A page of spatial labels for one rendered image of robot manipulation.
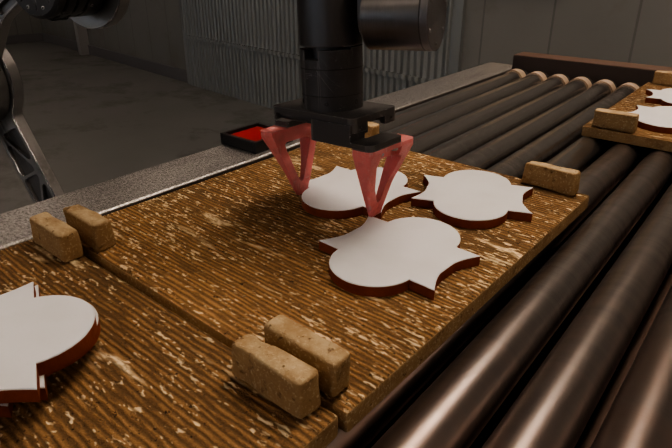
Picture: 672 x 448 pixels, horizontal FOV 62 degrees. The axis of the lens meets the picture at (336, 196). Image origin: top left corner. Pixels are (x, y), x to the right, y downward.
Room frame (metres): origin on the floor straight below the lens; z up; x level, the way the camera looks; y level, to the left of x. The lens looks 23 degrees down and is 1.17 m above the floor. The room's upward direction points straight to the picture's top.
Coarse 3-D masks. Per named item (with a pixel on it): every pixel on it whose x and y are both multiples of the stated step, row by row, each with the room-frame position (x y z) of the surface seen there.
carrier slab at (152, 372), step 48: (0, 288) 0.37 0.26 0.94; (48, 288) 0.37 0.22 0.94; (96, 288) 0.37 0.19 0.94; (144, 336) 0.31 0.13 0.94; (192, 336) 0.31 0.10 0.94; (48, 384) 0.26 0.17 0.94; (96, 384) 0.26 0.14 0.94; (144, 384) 0.26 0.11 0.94; (192, 384) 0.26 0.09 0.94; (240, 384) 0.26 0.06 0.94; (0, 432) 0.23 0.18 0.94; (48, 432) 0.23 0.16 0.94; (96, 432) 0.23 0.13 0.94; (144, 432) 0.23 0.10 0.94; (192, 432) 0.23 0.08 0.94; (240, 432) 0.23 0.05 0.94; (288, 432) 0.23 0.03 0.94; (336, 432) 0.24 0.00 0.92
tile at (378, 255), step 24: (336, 240) 0.43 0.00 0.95; (360, 240) 0.43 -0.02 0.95; (384, 240) 0.43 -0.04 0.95; (408, 240) 0.43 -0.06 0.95; (432, 240) 0.43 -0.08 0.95; (456, 240) 0.43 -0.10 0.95; (336, 264) 0.39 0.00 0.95; (360, 264) 0.39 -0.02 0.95; (384, 264) 0.39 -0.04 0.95; (408, 264) 0.39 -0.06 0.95; (432, 264) 0.39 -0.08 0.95; (456, 264) 0.39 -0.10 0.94; (360, 288) 0.36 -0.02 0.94; (384, 288) 0.36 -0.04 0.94; (408, 288) 0.36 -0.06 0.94; (432, 288) 0.35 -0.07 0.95
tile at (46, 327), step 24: (24, 288) 0.32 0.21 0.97; (0, 312) 0.29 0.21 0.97; (24, 312) 0.29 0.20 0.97; (48, 312) 0.29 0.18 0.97; (72, 312) 0.29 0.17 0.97; (0, 336) 0.27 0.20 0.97; (24, 336) 0.27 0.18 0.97; (48, 336) 0.27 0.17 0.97; (72, 336) 0.27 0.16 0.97; (0, 360) 0.25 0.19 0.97; (24, 360) 0.25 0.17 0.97; (48, 360) 0.25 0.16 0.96; (0, 384) 0.23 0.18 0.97; (24, 384) 0.23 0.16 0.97
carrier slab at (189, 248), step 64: (192, 192) 0.56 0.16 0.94; (256, 192) 0.56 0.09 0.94; (128, 256) 0.42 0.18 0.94; (192, 256) 0.42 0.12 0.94; (256, 256) 0.42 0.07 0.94; (320, 256) 0.42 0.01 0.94; (512, 256) 0.42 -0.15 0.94; (192, 320) 0.33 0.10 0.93; (256, 320) 0.33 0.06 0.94; (320, 320) 0.33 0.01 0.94; (384, 320) 0.33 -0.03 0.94; (448, 320) 0.33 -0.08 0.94; (384, 384) 0.27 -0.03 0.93
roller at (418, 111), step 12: (516, 72) 1.32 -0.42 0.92; (480, 84) 1.18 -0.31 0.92; (492, 84) 1.21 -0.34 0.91; (504, 84) 1.24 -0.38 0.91; (444, 96) 1.07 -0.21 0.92; (456, 96) 1.09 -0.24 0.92; (468, 96) 1.11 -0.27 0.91; (408, 108) 0.98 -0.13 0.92; (420, 108) 0.99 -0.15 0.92; (432, 108) 1.01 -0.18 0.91; (396, 120) 0.92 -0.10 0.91; (408, 120) 0.94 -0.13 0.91
